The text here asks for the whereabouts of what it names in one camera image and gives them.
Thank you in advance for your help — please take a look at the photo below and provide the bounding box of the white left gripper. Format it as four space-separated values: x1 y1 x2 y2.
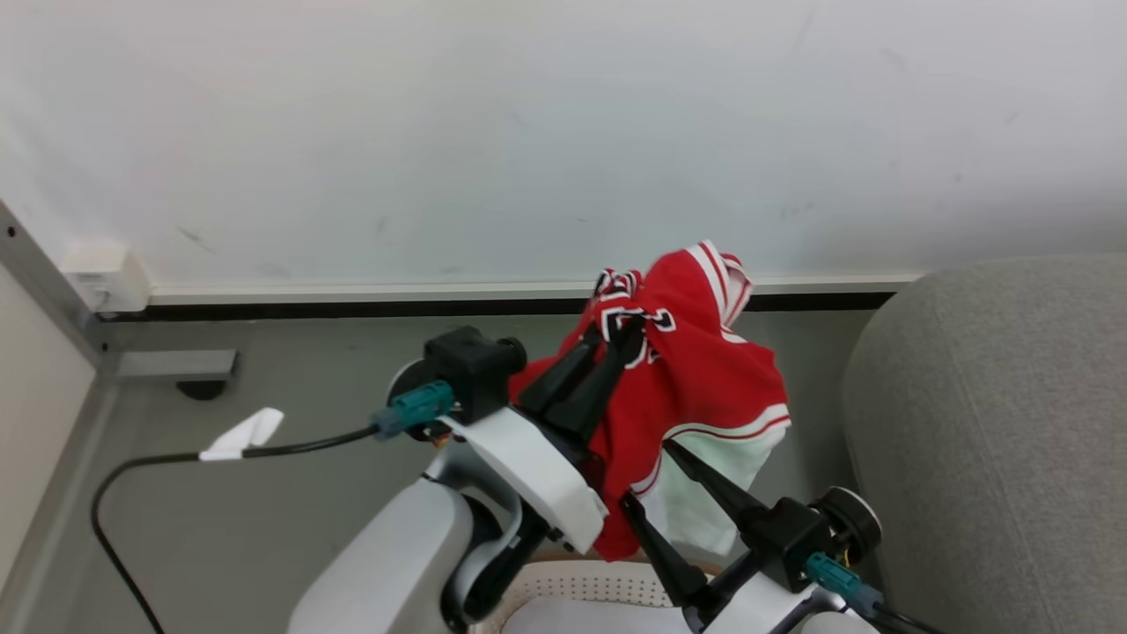
440 315 648 555

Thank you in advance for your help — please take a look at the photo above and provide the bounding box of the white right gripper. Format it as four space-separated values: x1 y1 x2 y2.
620 439 829 634

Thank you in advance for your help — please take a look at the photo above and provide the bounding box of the red basketball jersey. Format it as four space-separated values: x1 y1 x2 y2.
509 240 792 562

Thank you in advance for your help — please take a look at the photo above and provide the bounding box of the white perforated laundry basket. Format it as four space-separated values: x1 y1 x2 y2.
471 553 732 634

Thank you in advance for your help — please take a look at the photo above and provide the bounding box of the white and black baseboard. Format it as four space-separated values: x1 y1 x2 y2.
97 273 925 323

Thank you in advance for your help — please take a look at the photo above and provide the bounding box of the grey fabric sofa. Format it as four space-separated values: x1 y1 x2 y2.
841 254 1127 634

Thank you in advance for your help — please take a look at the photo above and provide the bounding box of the teal right cable connector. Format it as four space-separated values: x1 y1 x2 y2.
805 552 884 619

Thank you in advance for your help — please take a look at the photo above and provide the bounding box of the teal cable connector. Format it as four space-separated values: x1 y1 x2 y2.
805 552 884 619
370 380 457 440

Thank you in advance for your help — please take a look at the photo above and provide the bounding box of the teal left cable connector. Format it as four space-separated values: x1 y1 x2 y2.
370 380 457 440

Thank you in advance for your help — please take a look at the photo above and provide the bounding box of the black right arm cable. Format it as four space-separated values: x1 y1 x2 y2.
872 602 947 634

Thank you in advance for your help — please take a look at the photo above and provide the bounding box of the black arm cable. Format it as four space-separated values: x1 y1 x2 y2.
91 424 381 634
872 602 947 634

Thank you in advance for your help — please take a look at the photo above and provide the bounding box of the white tape cable label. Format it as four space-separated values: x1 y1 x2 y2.
198 407 286 462

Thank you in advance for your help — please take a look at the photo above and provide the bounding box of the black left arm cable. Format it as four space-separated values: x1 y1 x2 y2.
91 424 381 634

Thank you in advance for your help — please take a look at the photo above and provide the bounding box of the white wall box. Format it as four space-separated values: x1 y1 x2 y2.
60 236 152 314

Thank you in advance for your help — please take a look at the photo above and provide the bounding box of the grey metal frame foot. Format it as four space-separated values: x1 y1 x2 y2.
0 201 239 381

